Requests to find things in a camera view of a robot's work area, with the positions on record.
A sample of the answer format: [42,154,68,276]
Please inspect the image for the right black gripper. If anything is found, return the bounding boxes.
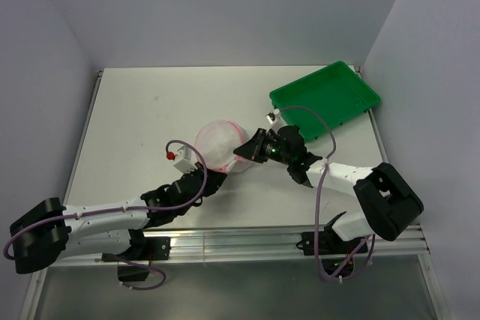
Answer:
[235,127,293,166]

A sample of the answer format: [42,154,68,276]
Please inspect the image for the pink-rimmed mesh laundry bag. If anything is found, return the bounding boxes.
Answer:
[194,120,253,174]

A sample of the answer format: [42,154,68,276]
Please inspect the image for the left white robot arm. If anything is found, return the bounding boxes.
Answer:
[3,166,227,274]

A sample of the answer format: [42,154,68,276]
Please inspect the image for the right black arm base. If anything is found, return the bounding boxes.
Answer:
[295,226,372,276]

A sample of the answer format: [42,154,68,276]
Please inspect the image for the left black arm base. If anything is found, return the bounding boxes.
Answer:
[101,237,171,291]

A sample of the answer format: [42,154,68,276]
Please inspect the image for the green plastic tray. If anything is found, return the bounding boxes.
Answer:
[269,61,381,130]

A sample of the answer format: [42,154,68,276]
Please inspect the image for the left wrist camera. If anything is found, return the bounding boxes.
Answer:
[166,145,197,174]

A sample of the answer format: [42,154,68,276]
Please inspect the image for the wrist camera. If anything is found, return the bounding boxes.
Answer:
[166,145,197,174]
[266,109,284,133]

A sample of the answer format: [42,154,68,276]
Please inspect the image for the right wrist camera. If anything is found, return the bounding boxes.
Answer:
[266,109,284,133]

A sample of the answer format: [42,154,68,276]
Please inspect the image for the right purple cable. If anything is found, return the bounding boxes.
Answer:
[277,105,376,283]

